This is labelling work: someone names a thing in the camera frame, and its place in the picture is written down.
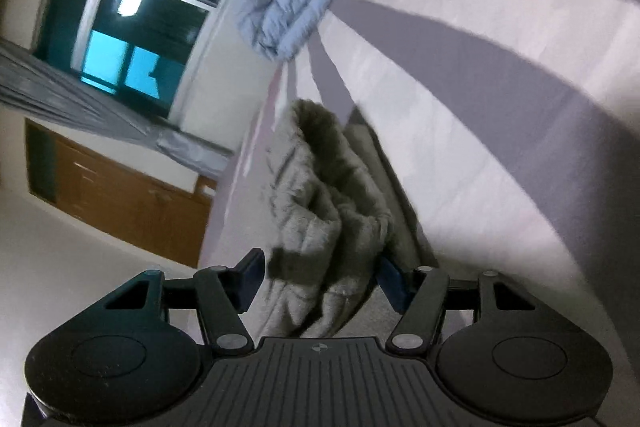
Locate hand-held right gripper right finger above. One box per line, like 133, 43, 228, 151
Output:
375, 257, 552, 354

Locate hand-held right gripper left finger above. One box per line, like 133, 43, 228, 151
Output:
89, 248, 265, 356

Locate grey pants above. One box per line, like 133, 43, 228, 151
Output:
262, 99, 436, 341

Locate brown wooden door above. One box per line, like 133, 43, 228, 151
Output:
25, 119, 219, 271

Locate striped purple pink bedsheet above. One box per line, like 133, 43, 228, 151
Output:
200, 0, 640, 358

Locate tied grey curtain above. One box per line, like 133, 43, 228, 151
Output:
0, 38, 234, 178

